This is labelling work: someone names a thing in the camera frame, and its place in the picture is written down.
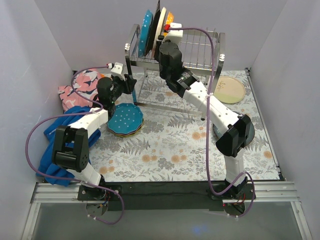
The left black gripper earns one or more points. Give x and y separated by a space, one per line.
129 83

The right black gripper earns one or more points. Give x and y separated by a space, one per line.
160 40

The orange dotted plate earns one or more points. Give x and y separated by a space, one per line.
169 20

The blue dotted plate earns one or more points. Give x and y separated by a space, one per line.
126 119
144 33

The steel dish rack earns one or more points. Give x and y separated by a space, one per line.
182 55

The beige plate with sprig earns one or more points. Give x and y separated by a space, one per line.
229 90

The dark green brown plate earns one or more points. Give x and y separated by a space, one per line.
250 132

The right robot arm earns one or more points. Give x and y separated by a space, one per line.
233 127

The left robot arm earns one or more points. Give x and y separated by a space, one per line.
99 117

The black square plate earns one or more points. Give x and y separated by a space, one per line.
152 32

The cream white plate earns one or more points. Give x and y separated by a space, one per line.
159 29

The pink whale pattern cloth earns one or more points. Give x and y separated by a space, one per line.
85 83

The floral table mat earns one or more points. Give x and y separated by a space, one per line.
172 145

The blue fleece cloth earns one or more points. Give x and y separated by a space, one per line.
67 154

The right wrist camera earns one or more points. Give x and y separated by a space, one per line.
174 34

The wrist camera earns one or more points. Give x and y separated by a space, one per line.
174 34
117 71

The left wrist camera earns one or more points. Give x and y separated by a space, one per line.
117 71

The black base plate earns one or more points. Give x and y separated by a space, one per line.
175 195

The aluminium frame rail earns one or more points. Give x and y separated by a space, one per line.
266 191

